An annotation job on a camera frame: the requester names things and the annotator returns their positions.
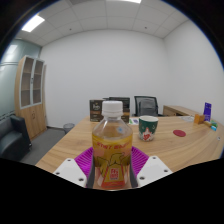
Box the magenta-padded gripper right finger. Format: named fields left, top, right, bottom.
left=129, top=145, right=174, bottom=188

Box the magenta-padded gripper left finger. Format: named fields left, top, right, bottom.
left=53, top=146, right=96, bottom=188

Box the yellow-labelled drink bottle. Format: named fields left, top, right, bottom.
left=91, top=100, right=134, bottom=190

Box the green and white cup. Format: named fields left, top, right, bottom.
left=138, top=115, right=159, bottom=142

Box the grey mesh waste bin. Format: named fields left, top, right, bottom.
left=62, top=122, right=76, bottom=135

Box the flat round red coaster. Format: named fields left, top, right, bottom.
left=172, top=129, right=187, bottom=138

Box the black mesh office chair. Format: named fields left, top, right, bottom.
left=133, top=95, right=164, bottom=118

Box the wooden side desk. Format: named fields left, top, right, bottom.
left=162, top=105, right=201, bottom=118

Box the small brown cardboard box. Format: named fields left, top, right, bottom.
left=89, top=99, right=105, bottom=123

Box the black leather sofa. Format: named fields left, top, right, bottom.
left=0, top=114, right=33, bottom=163

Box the wooden glass-door shelf cabinet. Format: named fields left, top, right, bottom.
left=14, top=55, right=48, bottom=141

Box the small orange box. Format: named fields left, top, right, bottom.
left=194, top=113, right=206, bottom=125

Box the purple standing card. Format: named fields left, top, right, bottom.
left=203, top=102, right=213, bottom=123

